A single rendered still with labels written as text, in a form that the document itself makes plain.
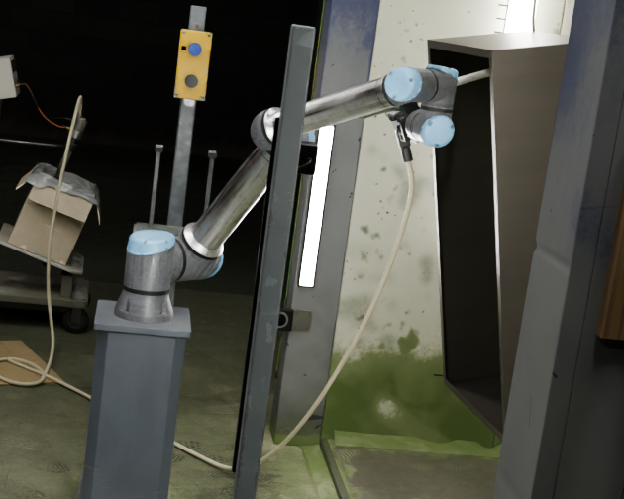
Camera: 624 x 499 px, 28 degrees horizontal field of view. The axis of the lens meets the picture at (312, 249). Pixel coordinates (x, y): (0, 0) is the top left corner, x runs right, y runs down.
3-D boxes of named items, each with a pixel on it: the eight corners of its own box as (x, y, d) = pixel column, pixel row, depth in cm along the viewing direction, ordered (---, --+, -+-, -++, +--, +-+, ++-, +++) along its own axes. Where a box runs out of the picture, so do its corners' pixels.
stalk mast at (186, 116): (160, 413, 507) (206, 7, 477) (160, 418, 501) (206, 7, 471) (146, 411, 506) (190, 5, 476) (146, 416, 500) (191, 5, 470)
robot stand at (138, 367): (74, 515, 399) (93, 323, 387) (79, 478, 429) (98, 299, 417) (169, 521, 403) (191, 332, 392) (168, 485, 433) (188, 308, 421)
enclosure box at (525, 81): (537, 369, 444) (526, 30, 416) (612, 429, 387) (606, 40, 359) (443, 383, 437) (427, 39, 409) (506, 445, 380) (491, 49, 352)
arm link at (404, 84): (229, 117, 371) (407, 57, 327) (258, 118, 380) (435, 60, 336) (235, 154, 370) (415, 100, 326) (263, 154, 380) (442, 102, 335)
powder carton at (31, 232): (2, 219, 636) (33, 149, 631) (81, 251, 646) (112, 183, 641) (-7, 240, 585) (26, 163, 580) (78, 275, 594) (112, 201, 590)
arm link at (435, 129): (459, 115, 341) (453, 150, 343) (443, 109, 353) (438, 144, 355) (427, 111, 338) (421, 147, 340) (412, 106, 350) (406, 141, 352)
